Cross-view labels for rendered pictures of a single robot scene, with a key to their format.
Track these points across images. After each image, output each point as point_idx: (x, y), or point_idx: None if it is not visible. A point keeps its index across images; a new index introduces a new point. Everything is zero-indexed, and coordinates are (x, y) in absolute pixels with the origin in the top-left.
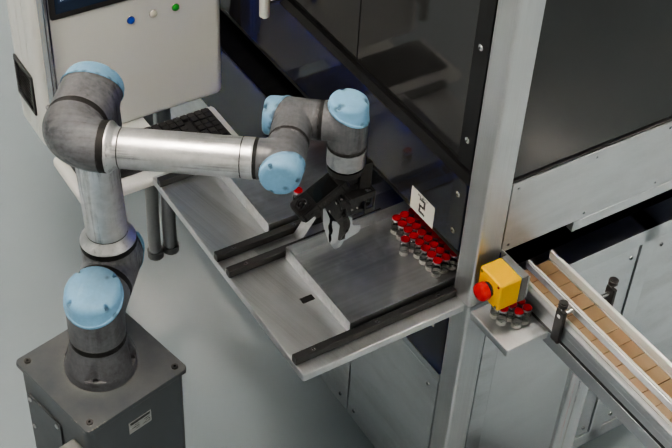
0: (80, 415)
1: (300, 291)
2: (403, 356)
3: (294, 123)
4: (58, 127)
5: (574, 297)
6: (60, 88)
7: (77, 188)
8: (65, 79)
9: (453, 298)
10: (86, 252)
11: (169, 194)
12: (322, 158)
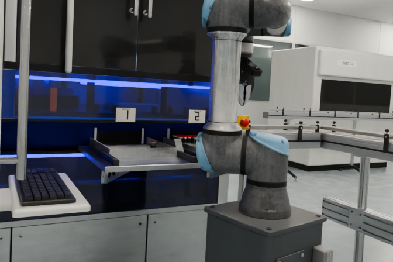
0: (313, 217)
1: None
2: (190, 220)
3: None
4: None
5: None
6: None
7: (69, 205)
8: None
9: None
10: (237, 131)
11: (127, 165)
12: (115, 147)
